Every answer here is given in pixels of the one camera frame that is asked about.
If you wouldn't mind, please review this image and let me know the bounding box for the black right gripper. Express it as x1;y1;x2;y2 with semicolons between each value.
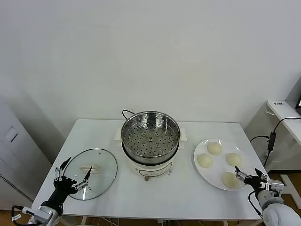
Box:
234;165;269;192

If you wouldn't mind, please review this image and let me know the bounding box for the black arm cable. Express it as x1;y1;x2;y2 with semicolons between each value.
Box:
11;205;32;223
248;190;263;218

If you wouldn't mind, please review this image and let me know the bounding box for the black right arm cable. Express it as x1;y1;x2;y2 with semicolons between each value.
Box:
248;190;263;218

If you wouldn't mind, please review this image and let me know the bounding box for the white round plate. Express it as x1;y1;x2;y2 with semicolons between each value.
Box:
193;138;253;191

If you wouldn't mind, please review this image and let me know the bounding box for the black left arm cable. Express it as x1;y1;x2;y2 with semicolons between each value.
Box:
11;205;32;223

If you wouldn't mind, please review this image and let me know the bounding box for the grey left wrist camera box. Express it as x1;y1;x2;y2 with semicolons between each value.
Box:
38;206;54;221

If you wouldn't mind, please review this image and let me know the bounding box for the white electric cooker base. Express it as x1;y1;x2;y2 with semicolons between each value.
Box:
114;128;189;182

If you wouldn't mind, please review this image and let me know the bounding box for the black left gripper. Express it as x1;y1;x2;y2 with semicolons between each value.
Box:
41;156;93;210

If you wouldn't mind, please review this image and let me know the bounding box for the round glass pot lid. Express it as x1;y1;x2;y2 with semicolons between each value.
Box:
63;147;118;201

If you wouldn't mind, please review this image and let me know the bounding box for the black power adapter with cable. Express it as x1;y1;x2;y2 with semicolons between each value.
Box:
249;117;301;167

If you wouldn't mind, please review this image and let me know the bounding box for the perforated steel steamer basket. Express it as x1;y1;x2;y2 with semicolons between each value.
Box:
121;110;181;165

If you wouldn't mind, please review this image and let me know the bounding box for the white steamed baozi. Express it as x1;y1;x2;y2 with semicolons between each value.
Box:
225;152;243;167
206;142;223;156
197;153;214;169
221;171;241;188

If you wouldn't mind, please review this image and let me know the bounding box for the black cooker power cord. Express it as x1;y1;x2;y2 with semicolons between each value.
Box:
121;109;137;121

